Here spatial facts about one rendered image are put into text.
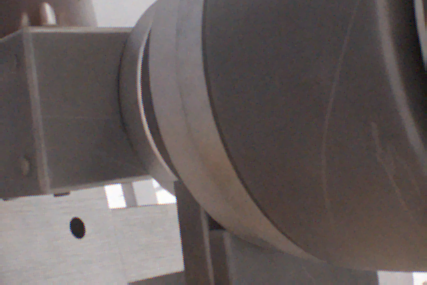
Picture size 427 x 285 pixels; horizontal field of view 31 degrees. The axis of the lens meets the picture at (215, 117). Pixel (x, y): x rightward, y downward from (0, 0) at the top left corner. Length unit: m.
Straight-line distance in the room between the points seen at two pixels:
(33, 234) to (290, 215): 0.23
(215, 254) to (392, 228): 0.07
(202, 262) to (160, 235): 0.33
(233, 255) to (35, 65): 0.08
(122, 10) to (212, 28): 0.35
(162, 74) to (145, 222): 0.36
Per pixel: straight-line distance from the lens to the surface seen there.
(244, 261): 0.22
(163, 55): 0.19
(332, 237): 0.17
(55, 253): 0.40
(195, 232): 0.22
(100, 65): 0.23
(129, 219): 0.53
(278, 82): 0.16
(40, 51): 0.23
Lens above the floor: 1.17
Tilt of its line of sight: 12 degrees up
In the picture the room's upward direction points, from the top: 15 degrees counter-clockwise
